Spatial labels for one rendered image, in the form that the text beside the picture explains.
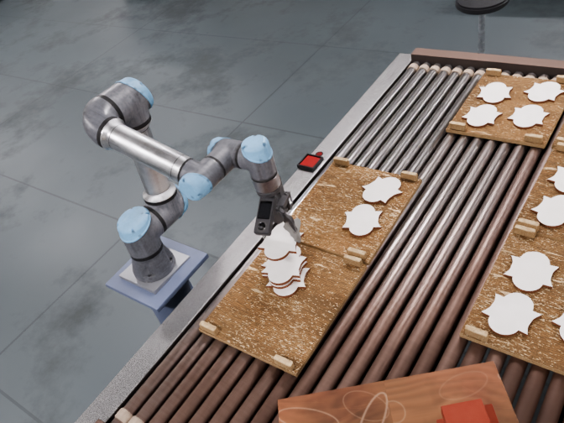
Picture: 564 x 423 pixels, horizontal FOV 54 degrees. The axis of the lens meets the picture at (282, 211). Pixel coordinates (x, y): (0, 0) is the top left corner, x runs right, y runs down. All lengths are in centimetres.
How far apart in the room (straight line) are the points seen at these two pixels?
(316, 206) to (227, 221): 158
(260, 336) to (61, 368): 174
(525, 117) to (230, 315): 128
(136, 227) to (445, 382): 105
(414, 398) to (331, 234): 68
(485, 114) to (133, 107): 128
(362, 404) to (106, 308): 220
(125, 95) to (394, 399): 110
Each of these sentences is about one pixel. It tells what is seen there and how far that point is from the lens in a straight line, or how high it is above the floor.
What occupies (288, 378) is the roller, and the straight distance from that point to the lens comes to 153.
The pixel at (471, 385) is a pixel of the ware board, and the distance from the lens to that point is 134.
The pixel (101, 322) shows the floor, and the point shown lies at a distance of 324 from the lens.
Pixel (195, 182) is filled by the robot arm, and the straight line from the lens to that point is 142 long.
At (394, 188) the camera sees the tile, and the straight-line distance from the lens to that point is 192.
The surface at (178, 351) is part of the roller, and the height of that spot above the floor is 92.
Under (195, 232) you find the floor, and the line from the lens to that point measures 345.
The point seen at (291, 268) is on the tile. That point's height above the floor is 98.
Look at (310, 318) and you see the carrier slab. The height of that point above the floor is 94.
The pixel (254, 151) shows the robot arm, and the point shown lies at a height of 140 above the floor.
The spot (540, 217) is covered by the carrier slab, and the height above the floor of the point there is 95.
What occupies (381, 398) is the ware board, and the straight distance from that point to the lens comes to 133.
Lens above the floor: 220
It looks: 41 degrees down
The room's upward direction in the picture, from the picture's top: 17 degrees counter-clockwise
